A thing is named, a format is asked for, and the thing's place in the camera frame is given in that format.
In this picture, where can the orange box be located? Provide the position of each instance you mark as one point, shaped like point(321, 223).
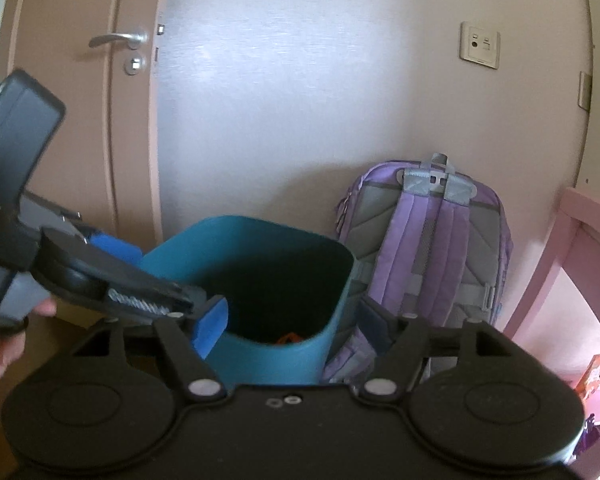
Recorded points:
point(597, 375)

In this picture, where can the brown door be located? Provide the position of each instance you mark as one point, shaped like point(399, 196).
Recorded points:
point(70, 135)

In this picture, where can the person's left hand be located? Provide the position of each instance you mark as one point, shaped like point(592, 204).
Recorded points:
point(0, 360)

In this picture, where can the purple and grey backpack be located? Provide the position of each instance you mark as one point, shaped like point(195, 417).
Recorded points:
point(430, 240)

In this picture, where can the metal hinge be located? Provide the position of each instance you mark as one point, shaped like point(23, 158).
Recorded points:
point(585, 90)

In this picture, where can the small purple item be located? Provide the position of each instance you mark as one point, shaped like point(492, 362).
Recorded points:
point(586, 435)

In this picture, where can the red mesh wrapper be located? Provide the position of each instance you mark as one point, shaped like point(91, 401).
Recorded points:
point(287, 339)

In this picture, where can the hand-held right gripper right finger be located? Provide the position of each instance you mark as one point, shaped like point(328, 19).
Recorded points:
point(372, 325)

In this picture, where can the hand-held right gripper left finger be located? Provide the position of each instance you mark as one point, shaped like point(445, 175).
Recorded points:
point(211, 325)

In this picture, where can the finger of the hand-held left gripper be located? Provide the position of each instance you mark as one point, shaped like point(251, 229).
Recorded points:
point(145, 297)
point(117, 252)

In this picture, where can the white wall socket panel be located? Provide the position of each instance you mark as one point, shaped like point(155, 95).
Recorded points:
point(479, 44)

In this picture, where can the pink wooden furniture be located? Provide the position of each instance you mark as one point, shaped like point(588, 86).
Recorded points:
point(575, 210)

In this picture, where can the silver door lock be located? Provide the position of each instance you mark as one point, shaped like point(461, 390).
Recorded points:
point(135, 63)

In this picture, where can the teal plastic trash bin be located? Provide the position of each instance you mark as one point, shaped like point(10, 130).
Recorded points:
point(280, 360)

